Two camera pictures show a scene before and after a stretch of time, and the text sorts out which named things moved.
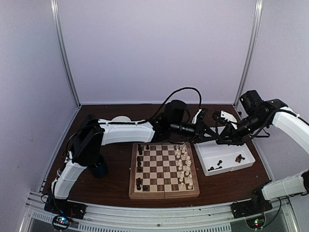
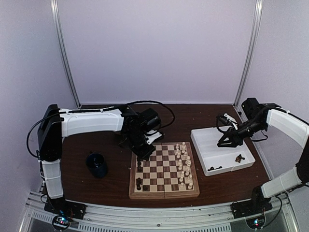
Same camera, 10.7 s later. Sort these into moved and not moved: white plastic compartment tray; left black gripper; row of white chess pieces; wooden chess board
Moved: left black gripper
Not moved: row of white chess pieces; wooden chess board; white plastic compartment tray
